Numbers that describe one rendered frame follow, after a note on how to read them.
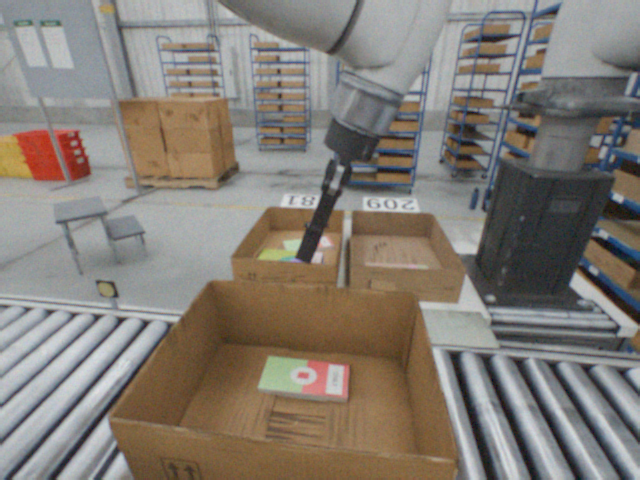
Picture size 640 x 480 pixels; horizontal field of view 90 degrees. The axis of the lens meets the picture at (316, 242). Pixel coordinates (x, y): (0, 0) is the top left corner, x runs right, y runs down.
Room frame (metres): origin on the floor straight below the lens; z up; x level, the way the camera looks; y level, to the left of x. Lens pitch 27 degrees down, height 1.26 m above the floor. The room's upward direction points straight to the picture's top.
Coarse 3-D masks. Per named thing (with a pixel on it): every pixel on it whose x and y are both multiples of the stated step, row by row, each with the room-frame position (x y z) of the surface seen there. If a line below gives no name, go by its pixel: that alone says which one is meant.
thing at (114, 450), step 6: (114, 444) 0.31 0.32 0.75; (108, 450) 0.30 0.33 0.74; (114, 450) 0.30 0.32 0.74; (108, 456) 0.29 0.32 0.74; (114, 456) 0.30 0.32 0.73; (102, 462) 0.28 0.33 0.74; (108, 462) 0.28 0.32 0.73; (96, 468) 0.27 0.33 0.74; (102, 468) 0.27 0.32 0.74; (96, 474) 0.26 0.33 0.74; (102, 474) 0.27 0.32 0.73
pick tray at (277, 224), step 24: (264, 216) 1.03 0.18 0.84; (288, 216) 1.09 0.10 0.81; (336, 216) 1.06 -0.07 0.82; (264, 240) 1.00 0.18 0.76; (288, 240) 1.00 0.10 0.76; (336, 240) 1.00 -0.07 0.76; (240, 264) 0.72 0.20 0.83; (264, 264) 0.71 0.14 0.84; (288, 264) 0.70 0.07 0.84; (312, 264) 0.69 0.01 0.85; (336, 264) 0.69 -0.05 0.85
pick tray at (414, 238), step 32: (352, 224) 1.06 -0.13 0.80; (384, 224) 1.05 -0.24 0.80; (416, 224) 1.04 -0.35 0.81; (352, 256) 0.73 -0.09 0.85; (384, 256) 0.89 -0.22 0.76; (416, 256) 0.89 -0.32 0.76; (448, 256) 0.79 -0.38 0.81; (384, 288) 0.67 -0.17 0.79; (416, 288) 0.67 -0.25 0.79; (448, 288) 0.66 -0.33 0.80
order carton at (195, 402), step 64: (192, 320) 0.43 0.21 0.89; (256, 320) 0.50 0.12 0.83; (320, 320) 0.49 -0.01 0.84; (384, 320) 0.47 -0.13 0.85; (192, 384) 0.39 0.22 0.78; (256, 384) 0.41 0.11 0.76; (384, 384) 0.41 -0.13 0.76; (128, 448) 0.23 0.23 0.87; (192, 448) 0.22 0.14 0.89; (256, 448) 0.21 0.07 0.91; (320, 448) 0.20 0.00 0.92; (384, 448) 0.29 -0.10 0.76; (448, 448) 0.21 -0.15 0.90
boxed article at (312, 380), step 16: (272, 368) 0.43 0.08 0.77; (288, 368) 0.43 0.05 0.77; (304, 368) 0.43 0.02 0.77; (320, 368) 0.43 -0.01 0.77; (336, 368) 0.43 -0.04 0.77; (272, 384) 0.40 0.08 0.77; (288, 384) 0.40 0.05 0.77; (304, 384) 0.40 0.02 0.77; (320, 384) 0.40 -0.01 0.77; (336, 384) 0.40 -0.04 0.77; (320, 400) 0.37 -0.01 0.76; (336, 400) 0.37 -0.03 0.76
